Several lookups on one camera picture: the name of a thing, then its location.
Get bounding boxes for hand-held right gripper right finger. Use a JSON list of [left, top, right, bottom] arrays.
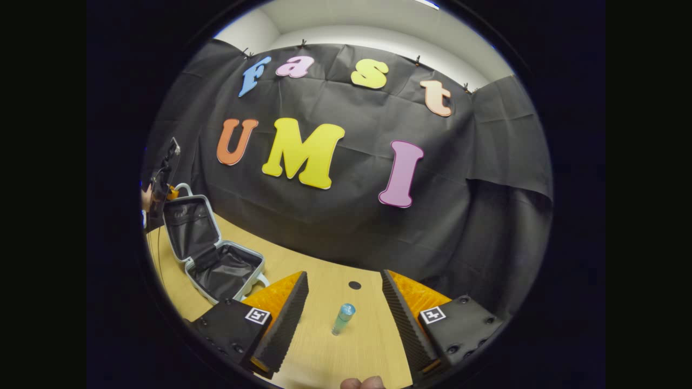
[[381, 269, 504, 380]]

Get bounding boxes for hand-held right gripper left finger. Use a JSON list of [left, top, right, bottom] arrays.
[[187, 270, 310, 379]]

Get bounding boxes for blue skincare bottle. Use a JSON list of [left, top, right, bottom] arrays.
[[331, 303, 356, 337]]

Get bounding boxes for pale blue small suitcase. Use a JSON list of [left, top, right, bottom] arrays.
[[162, 183, 270, 306]]

